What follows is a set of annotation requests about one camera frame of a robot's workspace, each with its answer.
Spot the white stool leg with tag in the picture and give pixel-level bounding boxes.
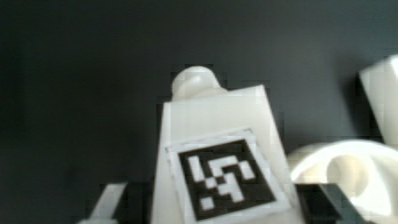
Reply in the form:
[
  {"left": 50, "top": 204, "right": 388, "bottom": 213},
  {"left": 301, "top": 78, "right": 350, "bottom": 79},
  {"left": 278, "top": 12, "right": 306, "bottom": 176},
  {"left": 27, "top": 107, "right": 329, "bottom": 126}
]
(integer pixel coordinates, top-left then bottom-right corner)
[{"left": 359, "top": 54, "right": 398, "bottom": 147}]

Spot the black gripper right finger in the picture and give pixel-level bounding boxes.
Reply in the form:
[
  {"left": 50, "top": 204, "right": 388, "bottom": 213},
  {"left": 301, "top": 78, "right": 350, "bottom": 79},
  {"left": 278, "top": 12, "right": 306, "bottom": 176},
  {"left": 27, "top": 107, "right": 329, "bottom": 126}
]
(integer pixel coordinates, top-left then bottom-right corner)
[{"left": 295, "top": 184, "right": 375, "bottom": 224}]

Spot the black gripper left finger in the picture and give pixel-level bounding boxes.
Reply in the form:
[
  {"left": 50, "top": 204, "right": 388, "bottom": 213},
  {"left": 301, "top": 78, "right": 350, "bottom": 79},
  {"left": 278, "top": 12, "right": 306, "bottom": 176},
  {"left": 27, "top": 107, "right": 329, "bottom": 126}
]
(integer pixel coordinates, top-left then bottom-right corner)
[{"left": 77, "top": 182, "right": 153, "bottom": 224}]

